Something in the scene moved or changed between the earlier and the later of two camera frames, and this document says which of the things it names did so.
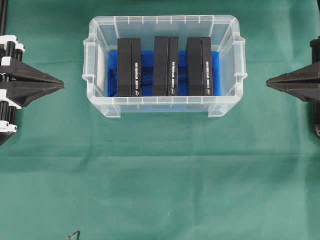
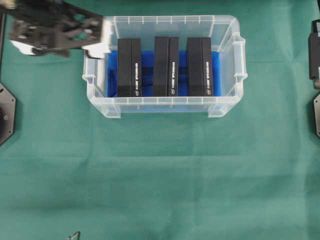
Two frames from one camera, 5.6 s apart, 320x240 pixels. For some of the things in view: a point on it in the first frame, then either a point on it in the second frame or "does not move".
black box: [199, 67] does not move
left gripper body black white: [9, 48] to [53, 27]
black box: [129, 67] does not move
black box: [165, 66] does not move
